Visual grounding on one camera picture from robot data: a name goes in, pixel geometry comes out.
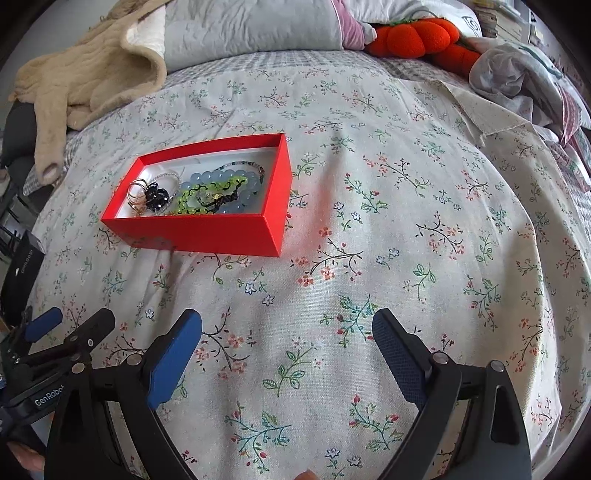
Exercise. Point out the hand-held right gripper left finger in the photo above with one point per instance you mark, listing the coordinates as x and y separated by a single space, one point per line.
175 355

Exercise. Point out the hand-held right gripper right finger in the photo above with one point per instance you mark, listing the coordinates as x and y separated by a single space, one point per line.
401 355

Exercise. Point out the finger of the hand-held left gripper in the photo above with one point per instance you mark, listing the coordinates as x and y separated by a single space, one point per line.
44 319
92 328

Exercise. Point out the red jewelry box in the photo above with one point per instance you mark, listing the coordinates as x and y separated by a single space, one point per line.
207 235

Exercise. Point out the black rhinestone hair clip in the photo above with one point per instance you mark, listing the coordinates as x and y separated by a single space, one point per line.
156 197

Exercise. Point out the person's left hand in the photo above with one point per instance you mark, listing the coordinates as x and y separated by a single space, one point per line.
23 458

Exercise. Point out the small black box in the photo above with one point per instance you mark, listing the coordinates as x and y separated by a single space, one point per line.
25 267

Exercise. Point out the floral bed sheet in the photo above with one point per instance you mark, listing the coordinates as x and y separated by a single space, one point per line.
369 194

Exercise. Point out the black cloth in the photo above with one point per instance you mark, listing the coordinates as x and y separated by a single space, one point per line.
18 138

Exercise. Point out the beige quilted coat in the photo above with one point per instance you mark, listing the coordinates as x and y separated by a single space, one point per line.
92 69

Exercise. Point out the orange pumpkin plush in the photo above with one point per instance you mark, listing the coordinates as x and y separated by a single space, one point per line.
411 37
457 60

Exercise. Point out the grey crumpled duvet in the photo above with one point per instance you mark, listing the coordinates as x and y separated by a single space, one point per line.
521 78

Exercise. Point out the grey pillow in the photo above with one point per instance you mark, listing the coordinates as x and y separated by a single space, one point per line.
249 32

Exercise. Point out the pink cloth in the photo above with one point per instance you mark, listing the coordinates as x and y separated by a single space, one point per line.
351 27

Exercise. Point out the white cloud print pillow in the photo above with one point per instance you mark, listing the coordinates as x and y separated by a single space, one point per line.
438 9

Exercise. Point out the stack of books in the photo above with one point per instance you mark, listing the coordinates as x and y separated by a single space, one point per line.
508 18

